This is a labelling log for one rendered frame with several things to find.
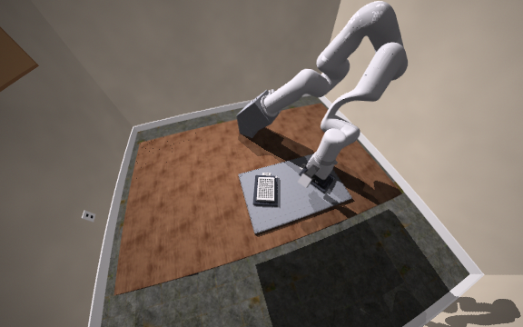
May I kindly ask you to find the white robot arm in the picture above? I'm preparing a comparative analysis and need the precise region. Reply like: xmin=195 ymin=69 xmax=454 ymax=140
xmin=261 ymin=1 xmax=408 ymax=166

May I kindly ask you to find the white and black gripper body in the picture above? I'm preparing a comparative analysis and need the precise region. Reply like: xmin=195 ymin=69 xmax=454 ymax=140
xmin=307 ymin=152 xmax=334 ymax=180

